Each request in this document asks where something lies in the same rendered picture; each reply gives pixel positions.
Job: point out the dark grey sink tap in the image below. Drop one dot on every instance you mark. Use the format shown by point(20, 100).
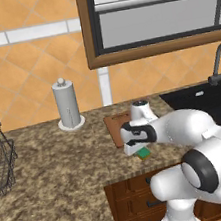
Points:
point(217, 65)

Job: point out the grey paper towel roll holder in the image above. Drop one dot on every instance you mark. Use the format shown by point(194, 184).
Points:
point(67, 104)

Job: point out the wooden framed window with blinds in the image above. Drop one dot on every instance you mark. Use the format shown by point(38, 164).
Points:
point(155, 17)

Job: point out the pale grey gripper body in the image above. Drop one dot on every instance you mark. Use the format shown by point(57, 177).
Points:
point(132, 148)

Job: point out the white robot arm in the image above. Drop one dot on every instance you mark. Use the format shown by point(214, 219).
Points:
point(204, 155)

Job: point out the green and yellow sponge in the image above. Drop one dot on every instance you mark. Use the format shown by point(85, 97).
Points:
point(144, 153)

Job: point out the black sink basin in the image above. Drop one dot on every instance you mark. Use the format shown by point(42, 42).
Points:
point(195, 100)

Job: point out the brown wooden cutting board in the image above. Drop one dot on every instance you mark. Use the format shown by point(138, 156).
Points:
point(116, 128)

